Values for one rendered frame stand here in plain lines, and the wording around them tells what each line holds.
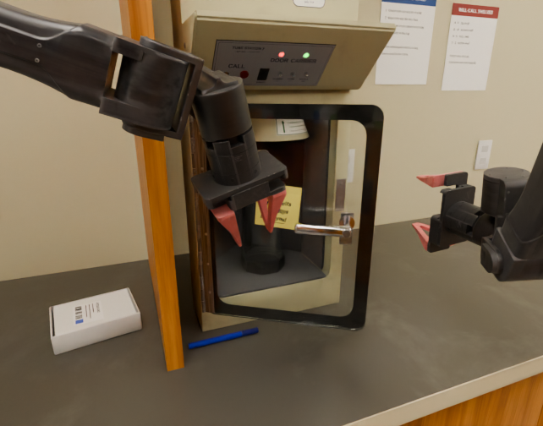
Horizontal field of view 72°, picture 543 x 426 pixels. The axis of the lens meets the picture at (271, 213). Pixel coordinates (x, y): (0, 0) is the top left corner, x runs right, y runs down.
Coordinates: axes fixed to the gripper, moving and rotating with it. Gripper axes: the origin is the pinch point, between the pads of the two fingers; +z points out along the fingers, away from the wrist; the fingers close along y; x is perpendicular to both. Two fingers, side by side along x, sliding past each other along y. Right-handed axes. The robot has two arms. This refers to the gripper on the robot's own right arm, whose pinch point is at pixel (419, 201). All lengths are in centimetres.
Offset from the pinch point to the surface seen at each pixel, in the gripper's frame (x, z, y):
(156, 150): 46.5, 2.7, 15.0
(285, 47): 25.5, 3.2, 28.0
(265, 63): 28.1, 5.4, 25.9
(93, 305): 63, 23, -19
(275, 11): 23.4, 12.1, 34.2
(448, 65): -58, 55, 24
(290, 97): 21.2, 11.8, 20.1
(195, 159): 39.9, 10.3, 11.3
